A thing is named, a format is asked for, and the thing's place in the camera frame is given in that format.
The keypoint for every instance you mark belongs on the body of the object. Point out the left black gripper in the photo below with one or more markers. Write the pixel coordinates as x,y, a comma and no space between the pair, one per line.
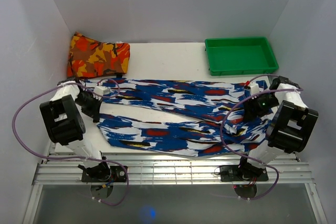
94,110

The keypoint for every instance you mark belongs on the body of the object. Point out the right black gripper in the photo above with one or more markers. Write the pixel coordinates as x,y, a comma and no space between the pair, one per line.
250,115

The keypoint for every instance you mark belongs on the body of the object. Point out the blue white patterned trousers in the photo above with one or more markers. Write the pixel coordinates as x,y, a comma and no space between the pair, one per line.
185,118

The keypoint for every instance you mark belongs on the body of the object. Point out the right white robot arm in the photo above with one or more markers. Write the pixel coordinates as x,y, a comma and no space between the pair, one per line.
288,131

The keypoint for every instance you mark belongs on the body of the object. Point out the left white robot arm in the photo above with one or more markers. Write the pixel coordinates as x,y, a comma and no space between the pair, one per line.
65,125

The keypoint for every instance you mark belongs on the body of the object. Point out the orange camouflage folded trousers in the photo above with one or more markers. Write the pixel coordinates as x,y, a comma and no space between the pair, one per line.
89,58

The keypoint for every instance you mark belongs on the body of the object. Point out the green plastic tray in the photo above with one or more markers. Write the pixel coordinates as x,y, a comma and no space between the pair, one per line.
240,56

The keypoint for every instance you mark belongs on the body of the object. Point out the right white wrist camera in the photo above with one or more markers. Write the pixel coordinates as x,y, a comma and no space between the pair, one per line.
251,89

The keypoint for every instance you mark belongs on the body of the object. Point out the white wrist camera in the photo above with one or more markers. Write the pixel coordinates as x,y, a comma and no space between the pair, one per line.
251,89
101,91

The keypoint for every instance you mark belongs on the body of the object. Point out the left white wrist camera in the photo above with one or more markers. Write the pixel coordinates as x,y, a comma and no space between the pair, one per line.
101,91

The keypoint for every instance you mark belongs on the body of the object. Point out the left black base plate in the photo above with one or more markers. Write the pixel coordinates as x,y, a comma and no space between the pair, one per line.
118,174

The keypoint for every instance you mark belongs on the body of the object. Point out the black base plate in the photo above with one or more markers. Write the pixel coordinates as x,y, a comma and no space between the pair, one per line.
228,172
118,174

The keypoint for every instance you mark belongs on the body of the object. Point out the aluminium rail frame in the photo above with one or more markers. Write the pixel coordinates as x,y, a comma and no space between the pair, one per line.
168,189

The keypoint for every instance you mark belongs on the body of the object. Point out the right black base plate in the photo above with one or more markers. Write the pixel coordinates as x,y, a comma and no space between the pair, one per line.
228,172

